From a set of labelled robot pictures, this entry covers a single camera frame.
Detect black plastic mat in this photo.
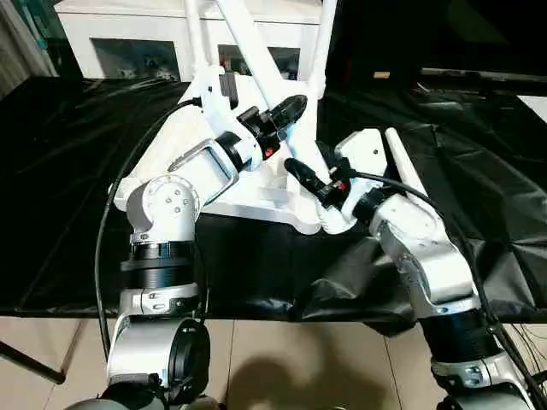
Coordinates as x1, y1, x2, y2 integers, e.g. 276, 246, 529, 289
0, 74, 547, 338

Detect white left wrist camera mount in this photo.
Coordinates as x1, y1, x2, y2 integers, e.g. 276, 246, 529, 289
190, 66, 262, 172

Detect black metal frame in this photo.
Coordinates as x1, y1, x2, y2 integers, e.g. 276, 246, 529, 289
0, 339, 66, 384

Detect white plastic table top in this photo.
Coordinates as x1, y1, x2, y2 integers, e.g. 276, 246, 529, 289
113, 67, 338, 236

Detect white flat board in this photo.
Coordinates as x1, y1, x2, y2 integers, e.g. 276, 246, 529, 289
515, 94, 547, 123

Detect tall black cabinet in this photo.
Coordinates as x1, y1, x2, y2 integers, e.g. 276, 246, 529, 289
332, 0, 428, 86

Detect black stand base with cables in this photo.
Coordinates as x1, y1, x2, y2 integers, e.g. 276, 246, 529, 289
503, 322, 547, 388

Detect black horizontal bar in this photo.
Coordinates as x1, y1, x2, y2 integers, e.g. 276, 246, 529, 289
421, 67, 547, 83

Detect white plastic table leg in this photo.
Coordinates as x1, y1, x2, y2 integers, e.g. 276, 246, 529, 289
384, 127, 431, 200
213, 0, 356, 235
183, 0, 213, 80
314, 0, 335, 102

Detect teal white pole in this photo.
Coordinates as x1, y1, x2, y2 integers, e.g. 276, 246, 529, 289
32, 16, 63, 78

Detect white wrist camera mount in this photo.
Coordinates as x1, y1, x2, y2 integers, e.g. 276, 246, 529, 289
334, 127, 389, 224
190, 66, 262, 172

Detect white cabinet with glass doors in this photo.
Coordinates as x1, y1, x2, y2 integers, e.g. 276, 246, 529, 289
53, 0, 326, 83

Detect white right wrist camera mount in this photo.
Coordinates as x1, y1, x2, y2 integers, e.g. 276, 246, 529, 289
334, 127, 389, 224

